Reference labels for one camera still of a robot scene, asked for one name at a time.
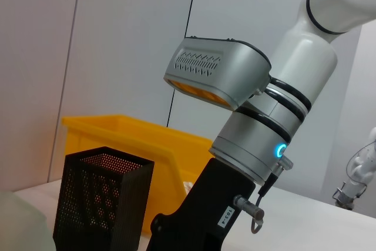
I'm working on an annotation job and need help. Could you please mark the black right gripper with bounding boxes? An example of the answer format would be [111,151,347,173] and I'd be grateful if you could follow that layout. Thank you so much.
[145,156,256,251]

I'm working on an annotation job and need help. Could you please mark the white paper ball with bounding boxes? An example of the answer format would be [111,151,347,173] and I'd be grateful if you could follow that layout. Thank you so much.
[182,179,195,196]

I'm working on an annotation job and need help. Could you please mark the black mesh pen holder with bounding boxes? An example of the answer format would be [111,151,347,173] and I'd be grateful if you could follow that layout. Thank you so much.
[52,146,155,251]

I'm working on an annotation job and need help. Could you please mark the green glass fruit bowl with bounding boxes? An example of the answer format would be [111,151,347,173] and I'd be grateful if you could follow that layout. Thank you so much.
[0,190,56,251]

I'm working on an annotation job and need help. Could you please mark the yellow plastic bin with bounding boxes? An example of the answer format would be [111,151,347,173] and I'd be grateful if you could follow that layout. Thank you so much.
[61,114,214,236]

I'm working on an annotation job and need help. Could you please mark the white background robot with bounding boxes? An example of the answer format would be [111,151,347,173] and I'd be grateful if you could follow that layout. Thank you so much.
[333,127,376,210]

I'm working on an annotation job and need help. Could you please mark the right gripper cable with plugs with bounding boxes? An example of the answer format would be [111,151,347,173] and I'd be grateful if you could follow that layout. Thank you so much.
[233,156,294,234]

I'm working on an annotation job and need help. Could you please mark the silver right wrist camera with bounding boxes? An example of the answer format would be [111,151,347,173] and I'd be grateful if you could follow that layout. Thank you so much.
[163,35,271,111]

